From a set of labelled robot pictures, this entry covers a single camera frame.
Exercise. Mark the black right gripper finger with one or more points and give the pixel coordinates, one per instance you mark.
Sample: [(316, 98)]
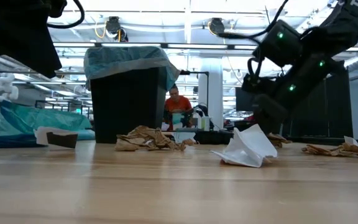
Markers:
[(268, 128)]

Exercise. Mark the white printed paper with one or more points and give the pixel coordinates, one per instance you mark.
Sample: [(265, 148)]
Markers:
[(249, 147)]

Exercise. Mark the small brown paper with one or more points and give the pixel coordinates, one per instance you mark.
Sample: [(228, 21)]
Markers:
[(337, 151)]

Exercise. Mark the blue plastic trash bag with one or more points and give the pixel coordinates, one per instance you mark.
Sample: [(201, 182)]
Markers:
[(26, 121)]

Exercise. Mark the large brown paper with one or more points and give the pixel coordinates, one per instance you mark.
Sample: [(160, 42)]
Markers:
[(148, 138)]

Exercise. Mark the black plastic trash bin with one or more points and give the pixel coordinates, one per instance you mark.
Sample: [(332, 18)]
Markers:
[(127, 105)]

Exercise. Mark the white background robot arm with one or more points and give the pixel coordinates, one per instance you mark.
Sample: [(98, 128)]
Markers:
[(4, 88)]

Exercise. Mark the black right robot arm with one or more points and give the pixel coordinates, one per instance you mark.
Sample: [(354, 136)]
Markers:
[(340, 31)]

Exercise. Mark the black monitor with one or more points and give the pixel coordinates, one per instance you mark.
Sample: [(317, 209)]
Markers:
[(244, 99)]

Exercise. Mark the black box on background table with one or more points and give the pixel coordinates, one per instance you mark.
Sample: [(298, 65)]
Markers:
[(213, 137)]

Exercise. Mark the white building column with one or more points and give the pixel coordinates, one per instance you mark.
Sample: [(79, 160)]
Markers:
[(211, 87)]

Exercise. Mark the grey ceiling pipe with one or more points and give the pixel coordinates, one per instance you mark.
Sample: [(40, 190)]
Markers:
[(73, 72)]

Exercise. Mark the white sheet in background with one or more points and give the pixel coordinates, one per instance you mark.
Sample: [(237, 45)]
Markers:
[(183, 136)]

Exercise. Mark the person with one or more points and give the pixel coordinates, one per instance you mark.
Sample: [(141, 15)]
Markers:
[(177, 104)]

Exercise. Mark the black table frame rail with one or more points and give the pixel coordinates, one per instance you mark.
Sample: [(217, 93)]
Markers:
[(322, 140)]

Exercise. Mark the black metal rack frame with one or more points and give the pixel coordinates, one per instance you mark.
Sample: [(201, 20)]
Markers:
[(57, 102)]

